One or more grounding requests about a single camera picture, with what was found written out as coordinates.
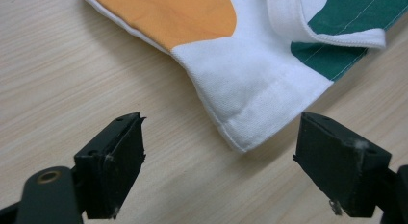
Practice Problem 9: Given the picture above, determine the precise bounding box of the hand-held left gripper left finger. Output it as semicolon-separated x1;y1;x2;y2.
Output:
73;112;147;220

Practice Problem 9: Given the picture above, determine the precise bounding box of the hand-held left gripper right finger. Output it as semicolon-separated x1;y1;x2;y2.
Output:
293;111;393;218

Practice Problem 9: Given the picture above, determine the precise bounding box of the white orange green cloth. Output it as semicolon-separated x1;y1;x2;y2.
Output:
76;0;408;154

